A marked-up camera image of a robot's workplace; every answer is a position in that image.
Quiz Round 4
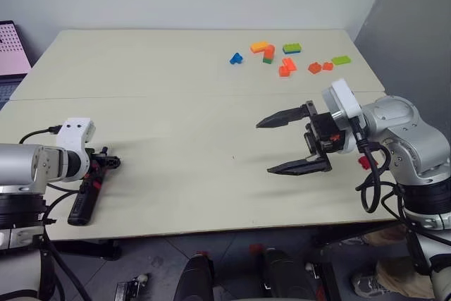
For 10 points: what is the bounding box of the black robot torso cable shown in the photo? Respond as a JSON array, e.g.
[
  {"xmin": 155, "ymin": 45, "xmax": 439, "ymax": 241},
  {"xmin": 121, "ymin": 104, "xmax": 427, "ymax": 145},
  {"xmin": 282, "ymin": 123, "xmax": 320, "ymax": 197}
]
[{"xmin": 41, "ymin": 188, "xmax": 93, "ymax": 301}]

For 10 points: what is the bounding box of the open laptop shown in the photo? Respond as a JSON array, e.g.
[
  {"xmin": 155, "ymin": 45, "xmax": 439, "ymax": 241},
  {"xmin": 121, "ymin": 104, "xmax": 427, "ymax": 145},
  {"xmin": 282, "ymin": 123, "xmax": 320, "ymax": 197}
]
[{"xmin": 0, "ymin": 20, "xmax": 33, "ymax": 111}]

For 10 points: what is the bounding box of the orange yellow toy brick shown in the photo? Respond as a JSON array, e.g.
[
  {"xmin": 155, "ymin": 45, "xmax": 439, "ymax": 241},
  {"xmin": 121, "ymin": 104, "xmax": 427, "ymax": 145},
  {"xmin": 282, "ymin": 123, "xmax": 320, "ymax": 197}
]
[{"xmin": 249, "ymin": 41, "xmax": 269, "ymax": 55}]

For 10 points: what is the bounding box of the black red electric screwdriver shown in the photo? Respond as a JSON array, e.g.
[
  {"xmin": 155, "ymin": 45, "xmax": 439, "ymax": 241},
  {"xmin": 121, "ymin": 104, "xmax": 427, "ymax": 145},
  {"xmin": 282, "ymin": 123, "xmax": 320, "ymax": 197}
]
[{"xmin": 67, "ymin": 165, "xmax": 105, "ymax": 227}]

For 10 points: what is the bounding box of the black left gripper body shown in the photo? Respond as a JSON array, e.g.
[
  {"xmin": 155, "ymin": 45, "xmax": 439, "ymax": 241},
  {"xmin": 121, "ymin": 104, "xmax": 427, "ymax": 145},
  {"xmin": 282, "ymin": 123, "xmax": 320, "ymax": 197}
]
[{"xmin": 85, "ymin": 147, "xmax": 107, "ymax": 189}]

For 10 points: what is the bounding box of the tan trouser leg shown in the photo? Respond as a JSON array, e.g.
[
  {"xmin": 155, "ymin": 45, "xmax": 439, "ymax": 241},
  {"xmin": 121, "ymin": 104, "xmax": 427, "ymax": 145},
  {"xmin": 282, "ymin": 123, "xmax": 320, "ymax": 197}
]
[{"xmin": 373, "ymin": 256, "xmax": 435, "ymax": 299}]

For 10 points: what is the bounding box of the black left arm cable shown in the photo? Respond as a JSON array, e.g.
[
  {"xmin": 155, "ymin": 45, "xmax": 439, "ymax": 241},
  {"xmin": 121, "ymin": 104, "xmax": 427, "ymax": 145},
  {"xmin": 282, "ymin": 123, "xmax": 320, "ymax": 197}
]
[{"xmin": 18, "ymin": 125, "xmax": 63, "ymax": 145}]

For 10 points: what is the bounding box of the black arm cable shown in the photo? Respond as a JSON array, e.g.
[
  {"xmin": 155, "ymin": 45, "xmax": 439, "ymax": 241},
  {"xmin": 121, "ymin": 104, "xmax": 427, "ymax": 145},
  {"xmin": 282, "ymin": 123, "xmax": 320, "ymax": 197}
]
[
  {"xmin": 353, "ymin": 116, "xmax": 404, "ymax": 214},
  {"xmin": 18, "ymin": 125, "xmax": 63, "ymax": 145}
]

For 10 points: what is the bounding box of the grey sneaker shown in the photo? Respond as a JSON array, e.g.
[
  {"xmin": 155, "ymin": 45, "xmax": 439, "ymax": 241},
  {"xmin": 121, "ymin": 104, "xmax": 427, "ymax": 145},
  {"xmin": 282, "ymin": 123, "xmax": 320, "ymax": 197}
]
[{"xmin": 351, "ymin": 272, "xmax": 393, "ymax": 299}]

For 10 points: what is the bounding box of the orange green brick stack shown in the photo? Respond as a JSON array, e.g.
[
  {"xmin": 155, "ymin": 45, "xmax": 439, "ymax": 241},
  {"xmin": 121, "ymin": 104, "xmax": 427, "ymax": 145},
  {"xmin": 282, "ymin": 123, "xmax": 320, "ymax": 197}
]
[{"xmin": 261, "ymin": 44, "xmax": 276, "ymax": 66}]

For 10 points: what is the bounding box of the flat lime green brick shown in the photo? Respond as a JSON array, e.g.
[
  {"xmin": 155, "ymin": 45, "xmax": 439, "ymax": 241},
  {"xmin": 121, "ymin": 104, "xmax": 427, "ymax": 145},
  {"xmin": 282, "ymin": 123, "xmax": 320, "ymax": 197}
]
[{"xmin": 330, "ymin": 54, "xmax": 352, "ymax": 67}]

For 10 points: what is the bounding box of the dark rounded shape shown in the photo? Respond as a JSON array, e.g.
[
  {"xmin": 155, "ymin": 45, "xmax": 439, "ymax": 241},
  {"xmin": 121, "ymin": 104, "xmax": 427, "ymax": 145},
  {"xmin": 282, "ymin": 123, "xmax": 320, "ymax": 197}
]
[
  {"xmin": 173, "ymin": 251, "xmax": 216, "ymax": 301},
  {"xmin": 259, "ymin": 247, "xmax": 319, "ymax": 301}
]

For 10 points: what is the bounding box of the orange stepped toy brick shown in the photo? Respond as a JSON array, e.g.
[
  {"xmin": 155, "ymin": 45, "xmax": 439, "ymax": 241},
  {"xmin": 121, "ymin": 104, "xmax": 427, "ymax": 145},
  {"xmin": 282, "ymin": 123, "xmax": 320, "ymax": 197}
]
[{"xmin": 278, "ymin": 56, "xmax": 298, "ymax": 79}]

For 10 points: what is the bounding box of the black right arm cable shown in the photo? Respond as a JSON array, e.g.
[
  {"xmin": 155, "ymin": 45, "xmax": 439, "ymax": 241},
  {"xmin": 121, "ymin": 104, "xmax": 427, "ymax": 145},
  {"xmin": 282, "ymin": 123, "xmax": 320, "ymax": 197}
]
[{"xmin": 353, "ymin": 116, "xmax": 404, "ymax": 214}]

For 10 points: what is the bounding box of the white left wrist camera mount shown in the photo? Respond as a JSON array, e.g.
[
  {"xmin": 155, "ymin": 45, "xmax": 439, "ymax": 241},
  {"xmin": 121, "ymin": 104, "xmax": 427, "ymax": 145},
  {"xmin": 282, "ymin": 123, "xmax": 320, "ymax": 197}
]
[{"xmin": 55, "ymin": 117, "xmax": 97, "ymax": 183}]

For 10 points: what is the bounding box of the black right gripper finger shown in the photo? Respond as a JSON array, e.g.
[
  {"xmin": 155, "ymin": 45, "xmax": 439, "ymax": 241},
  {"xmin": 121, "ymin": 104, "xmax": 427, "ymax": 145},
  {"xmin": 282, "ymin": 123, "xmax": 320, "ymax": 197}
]
[
  {"xmin": 266, "ymin": 154, "xmax": 333, "ymax": 176},
  {"xmin": 255, "ymin": 100, "xmax": 317, "ymax": 130}
]

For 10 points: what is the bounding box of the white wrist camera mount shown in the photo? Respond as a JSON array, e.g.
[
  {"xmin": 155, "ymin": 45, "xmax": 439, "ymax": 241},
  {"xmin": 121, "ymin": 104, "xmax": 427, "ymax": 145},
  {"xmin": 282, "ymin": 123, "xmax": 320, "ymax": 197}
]
[
  {"xmin": 321, "ymin": 78, "xmax": 364, "ymax": 156},
  {"xmin": 55, "ymin": 117, "xmax": 97, "ymax": 183}
]

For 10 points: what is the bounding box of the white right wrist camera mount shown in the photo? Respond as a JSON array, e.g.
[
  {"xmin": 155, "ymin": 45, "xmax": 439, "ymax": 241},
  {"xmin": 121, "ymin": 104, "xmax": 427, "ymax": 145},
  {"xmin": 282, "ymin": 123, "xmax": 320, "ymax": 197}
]
[{"xmin": 321, "ymin": 78, "xmax": 364, "ymax": 156}]

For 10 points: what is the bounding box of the metal floor bracket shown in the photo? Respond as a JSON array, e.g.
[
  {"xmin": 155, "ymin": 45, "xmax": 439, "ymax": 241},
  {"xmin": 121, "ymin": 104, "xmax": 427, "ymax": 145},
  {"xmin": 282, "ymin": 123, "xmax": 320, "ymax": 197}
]
[{"xmin": 115, "ymin": 272, "xmax": 149, "ymax": 301}]

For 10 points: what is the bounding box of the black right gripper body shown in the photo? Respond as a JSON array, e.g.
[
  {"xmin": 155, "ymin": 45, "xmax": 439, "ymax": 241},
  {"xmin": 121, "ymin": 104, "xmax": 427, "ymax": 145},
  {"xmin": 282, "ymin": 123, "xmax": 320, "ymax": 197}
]
[{"xmin": 304, "ymin": 111, "xmax": 349, "ymax": 173}]

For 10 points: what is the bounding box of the green blue toy brick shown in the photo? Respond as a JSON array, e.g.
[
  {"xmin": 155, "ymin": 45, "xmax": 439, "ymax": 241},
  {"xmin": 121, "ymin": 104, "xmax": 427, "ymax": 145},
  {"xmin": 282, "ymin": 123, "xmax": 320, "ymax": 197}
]
[{"xmin": 282, "ymin": 42, "xmax": 303, "ymax": 56}]

